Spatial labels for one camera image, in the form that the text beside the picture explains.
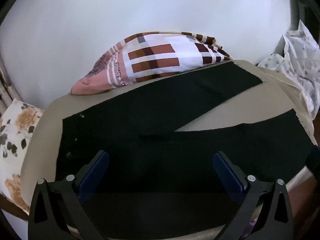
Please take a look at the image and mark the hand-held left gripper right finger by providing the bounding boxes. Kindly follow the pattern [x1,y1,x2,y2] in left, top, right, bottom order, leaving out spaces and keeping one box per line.
[212,151,294,240]

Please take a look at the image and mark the purple cloth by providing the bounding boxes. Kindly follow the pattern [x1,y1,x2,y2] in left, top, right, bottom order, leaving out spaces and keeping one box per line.
[246,216,259,235]

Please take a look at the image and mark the black pants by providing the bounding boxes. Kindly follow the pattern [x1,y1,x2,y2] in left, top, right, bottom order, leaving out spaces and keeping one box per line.
[55,61,320,240]

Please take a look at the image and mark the plaid brown pink pillow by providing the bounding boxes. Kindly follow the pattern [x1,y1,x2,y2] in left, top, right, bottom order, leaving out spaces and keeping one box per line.
[71,31,232,95]

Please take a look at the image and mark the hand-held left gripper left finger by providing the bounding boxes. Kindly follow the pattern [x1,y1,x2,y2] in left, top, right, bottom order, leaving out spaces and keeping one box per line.
[27,150,110,240]

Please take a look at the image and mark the white dotted cloth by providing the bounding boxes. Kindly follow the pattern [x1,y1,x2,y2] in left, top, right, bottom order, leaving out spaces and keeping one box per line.
[257,20,320,120]

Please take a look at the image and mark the white floral pillow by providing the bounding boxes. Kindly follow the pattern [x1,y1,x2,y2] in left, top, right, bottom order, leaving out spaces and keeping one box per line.
[0,99,45,213]

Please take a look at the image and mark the beige woven mat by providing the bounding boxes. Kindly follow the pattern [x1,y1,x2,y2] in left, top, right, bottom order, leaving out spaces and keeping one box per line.
[20,59,318,240]

